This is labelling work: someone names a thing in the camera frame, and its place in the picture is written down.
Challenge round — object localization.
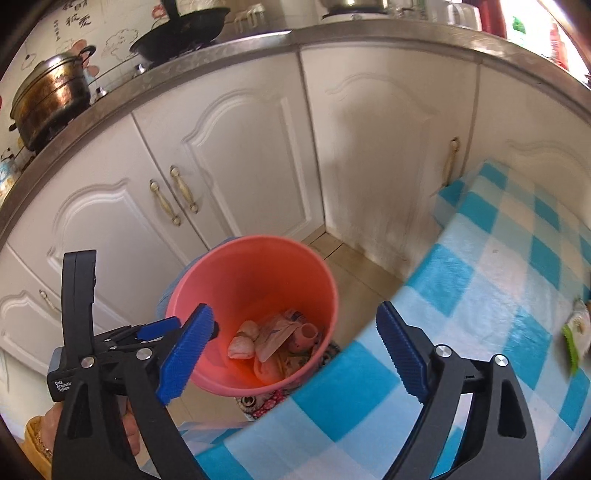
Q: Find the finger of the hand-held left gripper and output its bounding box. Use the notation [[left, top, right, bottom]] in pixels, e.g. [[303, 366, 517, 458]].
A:
[[95, 316, 182, 352]]

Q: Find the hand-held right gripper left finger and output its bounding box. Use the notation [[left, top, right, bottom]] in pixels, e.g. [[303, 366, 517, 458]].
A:
[[54, 303, 219, 480]]

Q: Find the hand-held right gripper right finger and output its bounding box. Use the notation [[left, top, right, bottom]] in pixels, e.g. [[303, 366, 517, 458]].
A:
[[375, 301, 542, 480]]

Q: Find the pink plastic bucket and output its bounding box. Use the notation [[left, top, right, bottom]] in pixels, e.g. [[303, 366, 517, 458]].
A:
[[165, 235, 340, 398]]

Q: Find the green snack packet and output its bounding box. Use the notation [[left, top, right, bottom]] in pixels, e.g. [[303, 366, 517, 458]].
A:
[[561, 299, 591, 376]]

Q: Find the person's left hand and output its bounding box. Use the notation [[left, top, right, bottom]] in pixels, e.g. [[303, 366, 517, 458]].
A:
[[121, 399, 141, 459]]

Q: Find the pale crumpled scrap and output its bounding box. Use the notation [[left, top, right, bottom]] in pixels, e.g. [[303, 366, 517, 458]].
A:
[[228, 320, 260, 360]]

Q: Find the crumpled paper wrapper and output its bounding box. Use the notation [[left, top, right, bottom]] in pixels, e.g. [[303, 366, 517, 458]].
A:
[[253, 313, 301, 363]]

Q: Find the small pink cup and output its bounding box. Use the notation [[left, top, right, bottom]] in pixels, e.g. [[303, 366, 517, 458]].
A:
[[295, 323, 320, 348]]

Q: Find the blue checked tablecloth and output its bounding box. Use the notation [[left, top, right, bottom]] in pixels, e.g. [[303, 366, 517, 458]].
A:
[[178, 159, 591, 480]]

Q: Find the white kitchen cabinet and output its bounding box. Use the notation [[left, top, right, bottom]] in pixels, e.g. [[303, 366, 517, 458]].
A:
[[0, 18, 591, 384]]

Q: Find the steel stockpot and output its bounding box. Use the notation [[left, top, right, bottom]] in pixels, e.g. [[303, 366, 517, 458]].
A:
[[8, 45, 98, 153]]

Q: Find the gas stove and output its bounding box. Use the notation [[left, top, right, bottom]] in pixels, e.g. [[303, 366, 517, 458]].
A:
[[85, 39, 227, 100]]

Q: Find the black wok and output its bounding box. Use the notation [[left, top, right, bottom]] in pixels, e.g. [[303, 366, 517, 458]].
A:
[[129, 0, 232, 63]]

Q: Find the white plastic rack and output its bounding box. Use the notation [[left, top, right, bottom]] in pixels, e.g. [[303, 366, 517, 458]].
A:
[[232, 4, 269, 35]]

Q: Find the white mug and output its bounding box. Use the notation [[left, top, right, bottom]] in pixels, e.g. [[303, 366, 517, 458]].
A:
[[442, 1, 483, 31]]

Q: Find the red plastic bottle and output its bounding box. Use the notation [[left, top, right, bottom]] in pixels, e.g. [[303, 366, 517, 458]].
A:
[[549, 23, 568, 63]]

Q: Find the red thermos flask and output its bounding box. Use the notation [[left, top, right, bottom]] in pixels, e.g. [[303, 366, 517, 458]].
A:
[[478, 0, 509, 38]]

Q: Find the brass cabinet handle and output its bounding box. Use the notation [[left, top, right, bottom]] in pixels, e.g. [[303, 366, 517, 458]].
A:
[[169, 166, 199, 214], [148, 180, 182, 227], [442, 137, 461, 188], [39, 289, 64, 315]]

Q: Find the cartoon wall sticker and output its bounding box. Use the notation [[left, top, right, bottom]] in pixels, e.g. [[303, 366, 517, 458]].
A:
[[18, 0, 139, 75]]

